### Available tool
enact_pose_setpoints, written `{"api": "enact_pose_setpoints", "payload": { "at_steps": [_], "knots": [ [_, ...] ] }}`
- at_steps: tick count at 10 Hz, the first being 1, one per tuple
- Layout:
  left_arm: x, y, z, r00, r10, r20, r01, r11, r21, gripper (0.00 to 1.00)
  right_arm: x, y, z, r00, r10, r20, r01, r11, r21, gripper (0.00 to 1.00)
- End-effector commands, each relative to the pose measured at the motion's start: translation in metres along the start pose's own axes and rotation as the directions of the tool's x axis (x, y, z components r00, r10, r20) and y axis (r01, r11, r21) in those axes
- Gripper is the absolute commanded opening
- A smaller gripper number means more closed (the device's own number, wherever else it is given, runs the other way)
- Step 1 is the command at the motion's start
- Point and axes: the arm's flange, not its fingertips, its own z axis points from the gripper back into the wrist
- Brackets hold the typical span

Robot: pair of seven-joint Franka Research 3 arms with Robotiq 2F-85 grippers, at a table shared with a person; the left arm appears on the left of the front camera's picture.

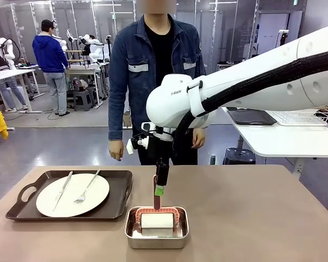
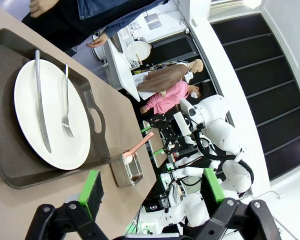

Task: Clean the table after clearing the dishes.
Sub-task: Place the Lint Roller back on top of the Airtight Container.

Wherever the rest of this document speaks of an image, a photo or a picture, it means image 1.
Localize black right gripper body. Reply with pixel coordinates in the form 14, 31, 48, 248
148, 135, 175, 166

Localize pink lint roller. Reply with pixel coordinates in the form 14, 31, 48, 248
136, 174, 180, 237

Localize silver fork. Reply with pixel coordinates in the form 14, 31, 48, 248
73, 168, 101, 205

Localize white round plate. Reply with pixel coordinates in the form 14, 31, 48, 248
36, 173, 110, 218

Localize silver table knife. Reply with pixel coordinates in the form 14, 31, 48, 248
52, 171, 73, 212

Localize person's right forearm denim sleeve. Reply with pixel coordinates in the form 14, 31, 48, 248
108, 95, 126, 141

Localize person's left hand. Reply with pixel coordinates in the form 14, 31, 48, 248
192, 128, 207, 150

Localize person's right hand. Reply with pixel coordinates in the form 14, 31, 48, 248
108, 138, 125, 161

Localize black trousers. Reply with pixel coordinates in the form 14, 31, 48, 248
138, 130, 199, 166

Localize blue denim jacket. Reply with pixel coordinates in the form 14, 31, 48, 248
107, 13, 208, 141

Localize rectangular steel tin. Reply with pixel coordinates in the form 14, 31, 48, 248
124, 206, 190, 250

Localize black plastic stool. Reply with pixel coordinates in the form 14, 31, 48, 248
222, 147, 256, 165

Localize grey plastic stool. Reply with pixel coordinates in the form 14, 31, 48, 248
72, 87, 98, 111

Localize black shirt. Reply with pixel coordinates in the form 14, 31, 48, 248
144, 15, 176, 86

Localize white shoe rack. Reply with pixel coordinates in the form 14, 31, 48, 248
216, 60, 244, 73

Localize grey workbench with shelves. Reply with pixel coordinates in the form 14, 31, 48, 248
62, 49, 110, 108

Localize white side table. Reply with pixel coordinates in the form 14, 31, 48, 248
221, 106, 328, 180

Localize man in blue hoodie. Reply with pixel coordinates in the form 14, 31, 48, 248
32, 19, 71, 117

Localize black tripod stand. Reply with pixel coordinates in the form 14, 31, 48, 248
278, 29, 289, 46

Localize white background desk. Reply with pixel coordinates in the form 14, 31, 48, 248
0, 68, 43, 114

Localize person in black white jacket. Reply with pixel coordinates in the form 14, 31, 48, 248
0, 45, 28, 114

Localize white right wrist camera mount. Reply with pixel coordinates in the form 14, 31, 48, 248
126, 122, 154, 156

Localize black corrugated cable conduit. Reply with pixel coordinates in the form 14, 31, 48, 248
171, 49, 328, 159

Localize white wire dish rack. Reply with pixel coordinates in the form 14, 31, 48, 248
267, 105, 328, 127

